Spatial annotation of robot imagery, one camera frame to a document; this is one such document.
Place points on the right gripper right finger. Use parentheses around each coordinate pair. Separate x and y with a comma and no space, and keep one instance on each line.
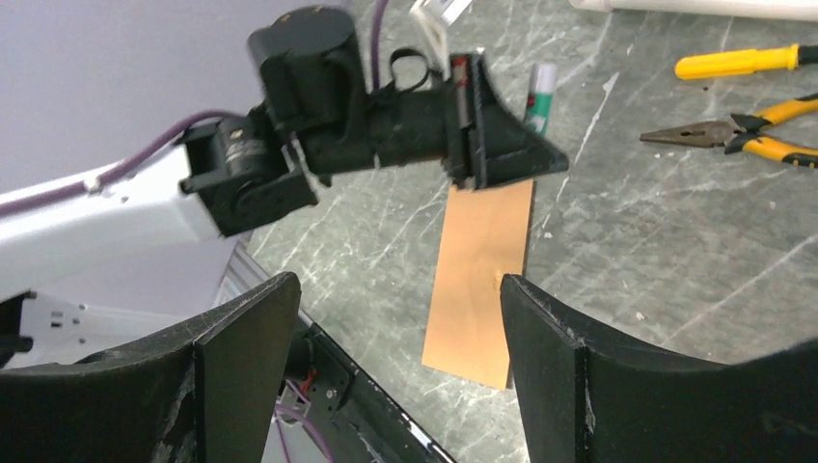
(588,392)

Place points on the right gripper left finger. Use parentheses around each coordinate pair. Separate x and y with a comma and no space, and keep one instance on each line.
(201,390)

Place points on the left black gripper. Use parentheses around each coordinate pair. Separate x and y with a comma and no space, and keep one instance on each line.
(487,146)

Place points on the small white green tube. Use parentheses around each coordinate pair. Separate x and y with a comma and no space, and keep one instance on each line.
(542,84)

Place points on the brown paper envelope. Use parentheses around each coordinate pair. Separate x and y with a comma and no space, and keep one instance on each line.
(484,237)

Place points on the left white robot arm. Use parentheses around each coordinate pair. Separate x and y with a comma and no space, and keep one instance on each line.
(218,174)

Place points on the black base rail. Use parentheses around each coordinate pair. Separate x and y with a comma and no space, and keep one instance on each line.
(329,409)

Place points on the yellow handled pliers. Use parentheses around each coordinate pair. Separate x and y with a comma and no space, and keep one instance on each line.
(746,132)

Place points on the white pvc pipe frame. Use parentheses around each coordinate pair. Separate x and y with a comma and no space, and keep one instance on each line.
(798,10)

